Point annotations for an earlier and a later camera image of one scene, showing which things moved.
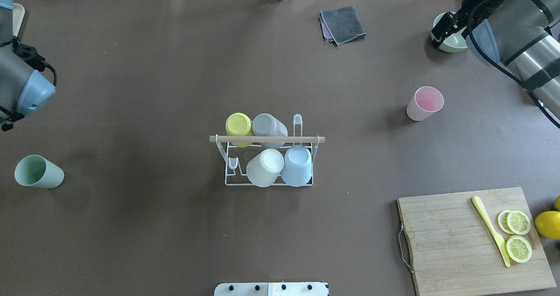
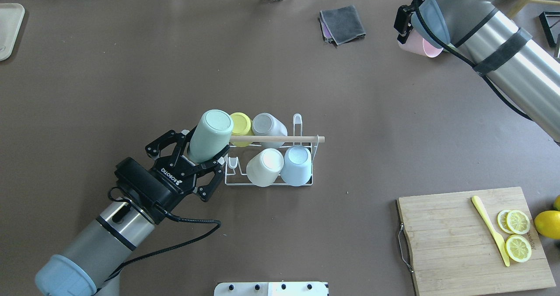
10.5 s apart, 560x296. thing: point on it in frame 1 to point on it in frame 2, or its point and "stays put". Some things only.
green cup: [37, 171] to [211, 134]
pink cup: [426, 100] to [415, 43]
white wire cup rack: [270, 160] stays put
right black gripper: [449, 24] to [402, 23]
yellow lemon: [548, 223] stays put
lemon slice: [518, 248] stays put
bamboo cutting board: [454, 251] stays put
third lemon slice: [502, 220] stays put
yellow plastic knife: [499, 241] stays put
